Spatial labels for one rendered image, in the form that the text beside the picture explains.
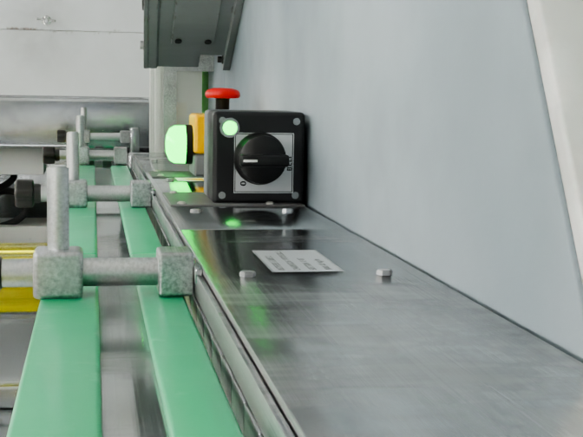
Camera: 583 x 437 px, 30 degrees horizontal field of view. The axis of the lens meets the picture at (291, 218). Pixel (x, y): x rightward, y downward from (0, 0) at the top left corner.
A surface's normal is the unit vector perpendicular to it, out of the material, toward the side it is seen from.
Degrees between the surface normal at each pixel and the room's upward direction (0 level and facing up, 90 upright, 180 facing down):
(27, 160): 90
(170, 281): 90
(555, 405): 90
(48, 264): 90
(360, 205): 0
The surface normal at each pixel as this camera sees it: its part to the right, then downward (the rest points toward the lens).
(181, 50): 0.07, 0.91
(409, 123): -0.98, 0.00
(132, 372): 0.02, -0.99
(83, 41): 0.18, 0.12
